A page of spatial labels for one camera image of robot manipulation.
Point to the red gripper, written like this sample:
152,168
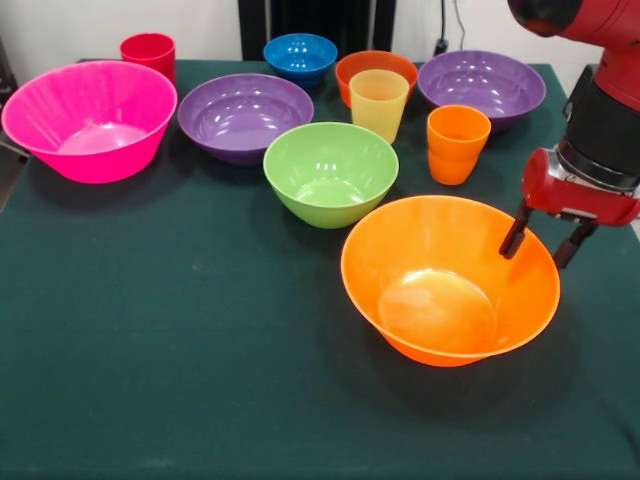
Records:
575,200

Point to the large orange bowl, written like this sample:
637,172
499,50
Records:
430,240

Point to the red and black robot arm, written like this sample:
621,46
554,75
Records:
610,70

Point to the orange cup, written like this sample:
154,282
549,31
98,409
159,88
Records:
455,155

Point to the purple bowl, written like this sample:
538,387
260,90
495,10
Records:
240,120
480,85

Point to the yellow cup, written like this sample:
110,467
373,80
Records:
377,107

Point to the green bowl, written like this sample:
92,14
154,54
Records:
330,200

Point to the small orange bowl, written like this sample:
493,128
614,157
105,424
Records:
375,60

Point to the blue bowl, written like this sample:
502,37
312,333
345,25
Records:
295,57

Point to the dark green table cloth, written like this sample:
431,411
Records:
150,325

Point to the red cup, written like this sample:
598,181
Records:
147,50

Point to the large pink bowl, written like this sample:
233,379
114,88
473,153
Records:
100,160

